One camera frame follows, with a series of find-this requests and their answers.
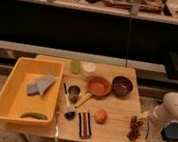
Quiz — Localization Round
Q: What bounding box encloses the blue sponge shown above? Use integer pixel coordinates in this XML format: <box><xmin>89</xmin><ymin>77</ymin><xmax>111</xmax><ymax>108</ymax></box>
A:
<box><xmin>26</xmin><ymin>83</ymin><xmax>39</xmax><ymax>96</ymax></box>

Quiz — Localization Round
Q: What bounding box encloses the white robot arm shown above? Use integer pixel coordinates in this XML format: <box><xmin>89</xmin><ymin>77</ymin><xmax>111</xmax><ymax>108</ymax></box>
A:
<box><xmin>138</xmin><ymin>92</ymin><xmax>178</xmax><ymax>127</ymax></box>

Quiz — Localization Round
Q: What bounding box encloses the peach fruit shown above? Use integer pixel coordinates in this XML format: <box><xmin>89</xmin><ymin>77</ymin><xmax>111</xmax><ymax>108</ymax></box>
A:
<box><xmin>94</xmin><ymin>109</ymin><xmax>108</xmax><ymax>124</ymax></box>

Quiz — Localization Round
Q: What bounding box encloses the green plastic cup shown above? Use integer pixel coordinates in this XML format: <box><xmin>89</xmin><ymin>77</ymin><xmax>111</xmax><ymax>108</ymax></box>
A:
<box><xmin>70</xmin><ymin>59</ymin><xmax>81</xmax><ymax>74</ymax></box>

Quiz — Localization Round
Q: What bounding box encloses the bunch of red grapes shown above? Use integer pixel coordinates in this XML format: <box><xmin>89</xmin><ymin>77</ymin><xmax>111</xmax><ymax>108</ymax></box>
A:
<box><xmin>127</xmin><ymin>116</ymin><xmax>143</xmax><ymax>142</ymax></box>

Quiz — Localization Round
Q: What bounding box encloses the yellow plastic bin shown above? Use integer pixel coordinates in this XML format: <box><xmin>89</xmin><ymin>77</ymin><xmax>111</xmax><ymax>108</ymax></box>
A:
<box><xmin>0</xmin><ymin>57</ymin><xmax>64</xmax><ymax>126</ymax></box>

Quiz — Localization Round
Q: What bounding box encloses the black power box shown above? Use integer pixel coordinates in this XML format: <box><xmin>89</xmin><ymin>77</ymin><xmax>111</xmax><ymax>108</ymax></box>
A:
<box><xmin>161</xmin><ymin>122</ymin><xmax>178</xmax><ymax>142</ymax></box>

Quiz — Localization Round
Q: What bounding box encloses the grey cloth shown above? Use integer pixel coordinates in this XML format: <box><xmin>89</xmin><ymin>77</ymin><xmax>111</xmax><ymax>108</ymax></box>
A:
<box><xmin>35</xmin><ymin>75</ymin><xmax>56</xmax><ymax>95</ymax></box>

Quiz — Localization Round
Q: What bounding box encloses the green cucumber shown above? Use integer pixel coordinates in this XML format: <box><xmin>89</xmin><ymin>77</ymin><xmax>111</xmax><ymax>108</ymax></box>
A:
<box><xmin>21</xmin><ymin>112</ymin><xmax>48</xmax><ymax>120</ymax></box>

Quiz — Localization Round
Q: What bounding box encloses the orange pan with yellow handle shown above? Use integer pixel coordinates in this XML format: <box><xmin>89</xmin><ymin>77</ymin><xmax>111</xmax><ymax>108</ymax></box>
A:
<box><xmin>75</xmin><ymin>75</ymin><xmax>111</xmax><ymax>108</ymax></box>

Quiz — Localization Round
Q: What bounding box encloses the dark purple bowl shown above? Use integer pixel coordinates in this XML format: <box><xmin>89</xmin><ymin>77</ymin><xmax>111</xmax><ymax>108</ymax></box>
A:
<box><xmin>111</xmin><ymin>76</ymin><xmax>133</xmax><ymax>97</ymax></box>

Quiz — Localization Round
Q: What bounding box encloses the silver fork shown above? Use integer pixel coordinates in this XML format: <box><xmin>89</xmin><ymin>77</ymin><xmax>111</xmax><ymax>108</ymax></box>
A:
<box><xmin>54</xmin><ymin>112</ymin><xmax>60</xmax><ymax>141</ymax></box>

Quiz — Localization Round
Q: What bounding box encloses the white paper cup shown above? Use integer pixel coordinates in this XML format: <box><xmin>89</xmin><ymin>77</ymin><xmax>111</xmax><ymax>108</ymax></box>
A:
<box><xmin>81</xmin><ymin>62</ymin><xmax>96</xmax><ymax>77</ymax></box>

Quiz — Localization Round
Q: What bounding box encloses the striped bacon toy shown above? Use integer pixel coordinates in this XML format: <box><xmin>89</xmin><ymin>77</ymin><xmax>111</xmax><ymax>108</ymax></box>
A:
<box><xmin>78</xmin><ymin>112</ymin><xmax>92</xmax><ymax>139</ymax></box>

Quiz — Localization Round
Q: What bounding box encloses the small metal cup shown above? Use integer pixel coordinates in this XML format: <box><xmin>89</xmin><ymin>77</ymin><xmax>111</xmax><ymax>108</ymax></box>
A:
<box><xmin>68</xmin><ymin>85</ymin><xmax>81</xmax><ymax>103</ymax></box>

